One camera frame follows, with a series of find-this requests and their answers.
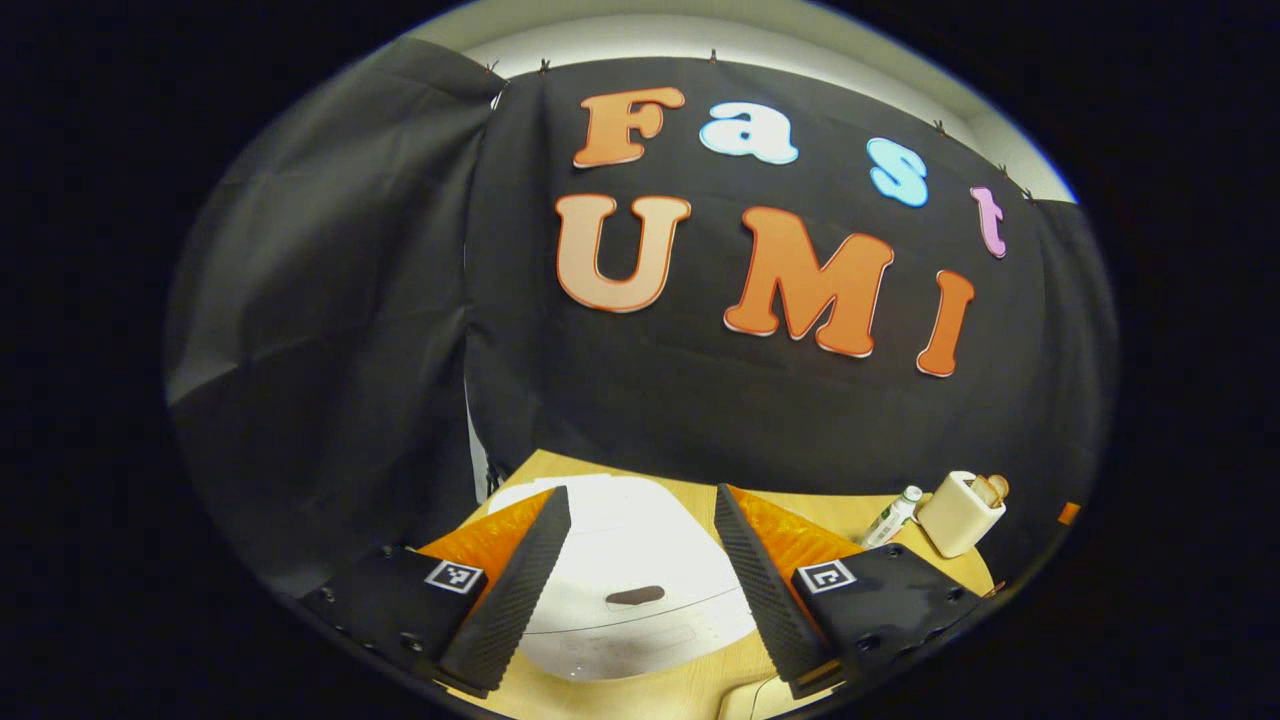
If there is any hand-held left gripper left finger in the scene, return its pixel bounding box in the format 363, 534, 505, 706
300, 486, 573, 698

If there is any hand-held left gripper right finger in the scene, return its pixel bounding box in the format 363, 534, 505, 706
713, 484, 986, 701

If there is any white rice cooker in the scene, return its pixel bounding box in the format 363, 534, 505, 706
487, 474, 759, 683

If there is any light wooden tray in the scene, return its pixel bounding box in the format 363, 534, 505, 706
718, 675, 836, 720

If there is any white toaster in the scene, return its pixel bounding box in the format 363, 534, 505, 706
916, 470, 1009, 559

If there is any white drink bottle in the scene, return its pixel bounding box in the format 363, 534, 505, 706
860, 485, 924, 549

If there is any black backdrop cloth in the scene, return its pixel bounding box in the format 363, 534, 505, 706
165, 38, 1119, 601

